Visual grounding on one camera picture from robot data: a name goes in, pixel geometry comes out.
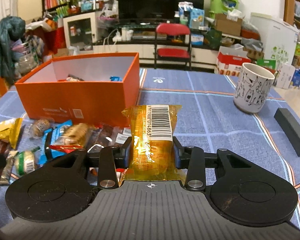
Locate white air conditioner unit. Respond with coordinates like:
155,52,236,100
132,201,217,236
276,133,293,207
17,0,43,23

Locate brown cardboard box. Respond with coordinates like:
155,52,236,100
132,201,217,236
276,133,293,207
214,14,242,36

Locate wire laundry rack with clothes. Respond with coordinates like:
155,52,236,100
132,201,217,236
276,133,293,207
11,33,49,79

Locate orange cardboard storage box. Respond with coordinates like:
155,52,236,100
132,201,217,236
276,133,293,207
15,52,140,127

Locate white glass door cabinet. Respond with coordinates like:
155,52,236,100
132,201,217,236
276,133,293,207
63,11,101,54

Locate silver snack packet in box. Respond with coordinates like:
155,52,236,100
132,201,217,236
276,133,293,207
58,74,84,82

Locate red folding chair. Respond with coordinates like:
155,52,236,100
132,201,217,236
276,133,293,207
154,23,192,70

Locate clear packet dried red fruit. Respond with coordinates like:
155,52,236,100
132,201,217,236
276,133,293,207
85,125,131,153

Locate orange yellow cake packet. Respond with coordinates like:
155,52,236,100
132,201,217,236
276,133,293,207
122,105,186,182

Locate white cat pattern mug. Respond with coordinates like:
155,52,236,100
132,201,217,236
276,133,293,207
234,62,275,114

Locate dark grey rectangular block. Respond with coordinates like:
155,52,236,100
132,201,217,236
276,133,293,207
274,108,300,157

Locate blue snack packet in box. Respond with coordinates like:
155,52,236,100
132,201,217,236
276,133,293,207
110,76,122,82

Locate clear red biscuit packet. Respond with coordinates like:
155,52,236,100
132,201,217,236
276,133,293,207
50,123,94,153

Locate blue plaid tablecloth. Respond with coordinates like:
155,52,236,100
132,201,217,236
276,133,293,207
0,68,300,230

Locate small clear snack packet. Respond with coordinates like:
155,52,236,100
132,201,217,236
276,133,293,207
25,118,55,139

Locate green striped biscuit packet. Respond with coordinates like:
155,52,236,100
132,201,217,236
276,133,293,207
14,146,40,176

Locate dark green puffer jacket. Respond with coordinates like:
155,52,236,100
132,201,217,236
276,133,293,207
0,16,26,85

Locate yellow foil snack packet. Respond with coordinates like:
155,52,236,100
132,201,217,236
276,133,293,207
0,118,23,150

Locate red white cardboard carton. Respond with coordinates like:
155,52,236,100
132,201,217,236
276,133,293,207
215,46,251,76

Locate white low tv stand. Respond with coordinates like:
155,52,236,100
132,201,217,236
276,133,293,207
93,42,218,69

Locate blue black cookie packet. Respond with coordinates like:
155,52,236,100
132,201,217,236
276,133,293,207
38,120,72,166

